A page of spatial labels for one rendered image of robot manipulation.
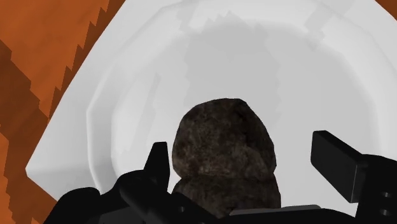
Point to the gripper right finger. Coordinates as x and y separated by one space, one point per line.
344 167

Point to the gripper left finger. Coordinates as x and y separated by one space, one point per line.
145 189

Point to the dark brown rough rock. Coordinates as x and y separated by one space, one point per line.
225 155

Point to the white toilet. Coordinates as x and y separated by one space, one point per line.
130 93

